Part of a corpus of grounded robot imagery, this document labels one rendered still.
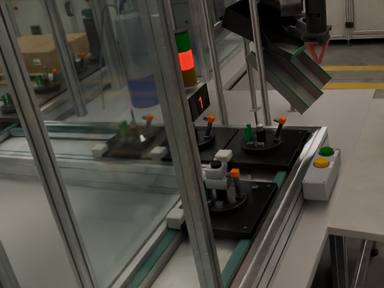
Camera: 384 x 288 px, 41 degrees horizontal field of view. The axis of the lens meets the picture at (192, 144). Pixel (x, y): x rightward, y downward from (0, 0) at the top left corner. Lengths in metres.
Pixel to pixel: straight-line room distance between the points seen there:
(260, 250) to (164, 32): 0.71
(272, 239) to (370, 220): 0.33
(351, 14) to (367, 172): 4.13
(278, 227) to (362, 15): 4.58
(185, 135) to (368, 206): 0.92
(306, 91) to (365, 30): 3.87
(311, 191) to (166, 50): 0.91
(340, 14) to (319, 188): 4.41
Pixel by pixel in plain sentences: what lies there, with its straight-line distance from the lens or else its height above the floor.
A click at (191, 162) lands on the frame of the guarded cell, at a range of 0.76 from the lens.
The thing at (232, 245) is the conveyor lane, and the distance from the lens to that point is 1.37.
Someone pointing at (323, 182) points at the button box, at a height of 0.96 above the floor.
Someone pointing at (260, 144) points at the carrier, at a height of 1.00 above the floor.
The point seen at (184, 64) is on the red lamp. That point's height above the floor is 1.33.
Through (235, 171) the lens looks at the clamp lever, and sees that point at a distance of 1.36.
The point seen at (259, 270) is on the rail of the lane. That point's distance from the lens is 1.21.
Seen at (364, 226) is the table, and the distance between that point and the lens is 1.50.
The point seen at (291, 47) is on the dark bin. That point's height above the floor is 1.20.
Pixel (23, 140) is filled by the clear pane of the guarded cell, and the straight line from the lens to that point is 0.50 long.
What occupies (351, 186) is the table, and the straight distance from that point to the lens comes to 1.67.
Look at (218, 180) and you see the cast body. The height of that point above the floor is 1.05.
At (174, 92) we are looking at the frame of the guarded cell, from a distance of 0.71.
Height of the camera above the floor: 1.74
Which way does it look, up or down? 25 degrees down
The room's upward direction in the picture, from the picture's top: 11 degrees counter-clockwise
